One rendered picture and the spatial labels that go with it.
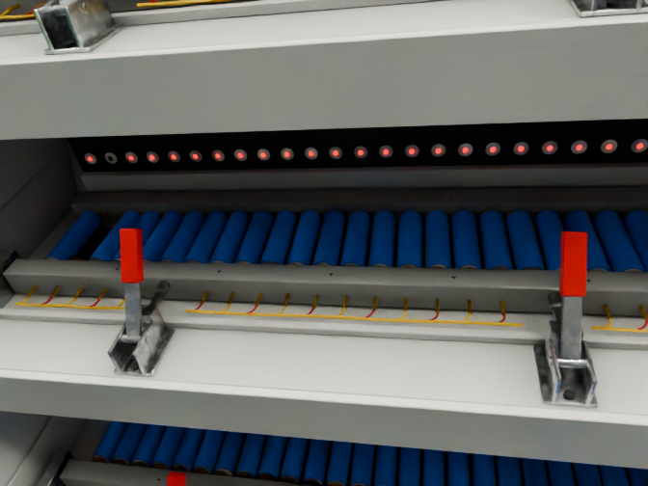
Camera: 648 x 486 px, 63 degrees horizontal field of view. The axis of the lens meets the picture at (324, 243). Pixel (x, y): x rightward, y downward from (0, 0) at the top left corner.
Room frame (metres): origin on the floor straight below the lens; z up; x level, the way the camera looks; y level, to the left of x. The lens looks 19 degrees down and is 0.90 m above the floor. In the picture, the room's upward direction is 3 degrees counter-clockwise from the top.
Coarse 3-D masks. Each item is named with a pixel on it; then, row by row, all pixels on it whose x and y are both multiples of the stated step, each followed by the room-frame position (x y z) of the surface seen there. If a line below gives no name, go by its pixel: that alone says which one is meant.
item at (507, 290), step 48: (48, 288) 0.38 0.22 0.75; (96, 288) 0.37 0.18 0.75; (144, 288) 0.36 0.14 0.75; (192, 288) 0.35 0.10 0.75; (240, 288) 0.34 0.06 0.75; (288, 288) 0.34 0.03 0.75; (336, 288) 0.33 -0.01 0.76; (384, 288) 0.32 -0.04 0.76; (432, 288) 0.31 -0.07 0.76; (480, 288) 0.31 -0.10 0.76; (528, 288) 0.30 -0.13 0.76; (624, 288) 0.29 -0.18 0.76
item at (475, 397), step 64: (0, 256) 0.40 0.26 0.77; (0, 320) 0.36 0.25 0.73; (320, 320) 0.32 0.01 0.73; (512, 320) 0.30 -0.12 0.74; (640, 320) 0.29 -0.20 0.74; (0, 384) 0.32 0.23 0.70; (64, 384) 0.30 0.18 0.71; (128, 384) 0.29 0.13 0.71; (192, 384) 0.29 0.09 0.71; (256, 384) 0.28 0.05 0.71; (320, 384) 0.27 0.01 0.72; (384, 384) 0.27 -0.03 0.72; (448, 384) 0.26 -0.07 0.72; (512, 384) 0.26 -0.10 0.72; (640, 384) 0.25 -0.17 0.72; (448, 448) 0.26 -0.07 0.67; (512, 448) 0.25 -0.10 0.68; (576, 448) 0.24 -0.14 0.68; (640, 448) 0.23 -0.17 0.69
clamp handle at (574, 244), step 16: (576, 240) 0.26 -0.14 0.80; (560, 256) 0.27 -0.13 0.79; (576, 256) 0.26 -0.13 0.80; (560, 272) 0.27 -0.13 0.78; (576, 272) 0.26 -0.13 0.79; (560, 288) 0.26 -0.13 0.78; (576, 288) 0.26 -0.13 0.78; (576, 304) 0.26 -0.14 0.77; (576, 320) 0.25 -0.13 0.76; (560, 336) 0.26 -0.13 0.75; (576, 336) 0.25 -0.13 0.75; (560, 352) 0.25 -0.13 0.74; (576, 352) 0.25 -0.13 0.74
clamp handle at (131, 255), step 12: (120, 240) 0.32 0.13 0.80; (132, 240) 0.32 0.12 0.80; (132, 252) 0.32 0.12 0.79; (132, 264) 0.32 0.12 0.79; (132, 276) 0.31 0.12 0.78; (132, 288) 0.31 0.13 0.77; (132, 300) 0.31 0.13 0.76; (132, 312) 0.31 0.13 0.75; (132, 324) 0.31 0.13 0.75; (144, 324) 0.32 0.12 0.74; (132, 336) 0.31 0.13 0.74
